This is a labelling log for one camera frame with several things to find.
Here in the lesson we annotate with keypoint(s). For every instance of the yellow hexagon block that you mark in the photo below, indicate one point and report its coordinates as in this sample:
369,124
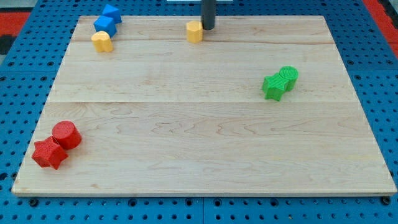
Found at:
194,31

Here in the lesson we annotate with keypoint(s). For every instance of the yellow heart block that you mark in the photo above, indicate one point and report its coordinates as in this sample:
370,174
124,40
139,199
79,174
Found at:
102,42

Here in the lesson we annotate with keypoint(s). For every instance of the wooden board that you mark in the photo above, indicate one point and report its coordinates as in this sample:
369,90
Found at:
161,117

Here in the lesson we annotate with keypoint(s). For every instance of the green star block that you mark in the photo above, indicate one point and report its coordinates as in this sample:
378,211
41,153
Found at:
274,87

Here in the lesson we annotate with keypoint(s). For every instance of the green cylinder block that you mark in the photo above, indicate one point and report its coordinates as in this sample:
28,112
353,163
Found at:
290,74

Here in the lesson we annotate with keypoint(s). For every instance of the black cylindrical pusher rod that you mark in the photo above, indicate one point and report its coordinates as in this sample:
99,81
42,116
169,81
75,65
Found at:
208,14

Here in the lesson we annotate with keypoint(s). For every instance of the blue cube block front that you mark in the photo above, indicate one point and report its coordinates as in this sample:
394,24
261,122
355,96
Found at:
106,24

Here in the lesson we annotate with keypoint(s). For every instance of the blue block rear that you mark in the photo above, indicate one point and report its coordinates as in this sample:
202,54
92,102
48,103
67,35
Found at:
112,12

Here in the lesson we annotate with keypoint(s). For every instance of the red cylinder block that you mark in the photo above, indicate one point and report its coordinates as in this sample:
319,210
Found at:
66,134

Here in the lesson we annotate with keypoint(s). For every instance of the red star block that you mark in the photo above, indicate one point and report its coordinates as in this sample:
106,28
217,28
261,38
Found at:
48,153

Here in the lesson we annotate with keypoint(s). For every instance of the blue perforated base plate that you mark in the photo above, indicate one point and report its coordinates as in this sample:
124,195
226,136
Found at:
30,67

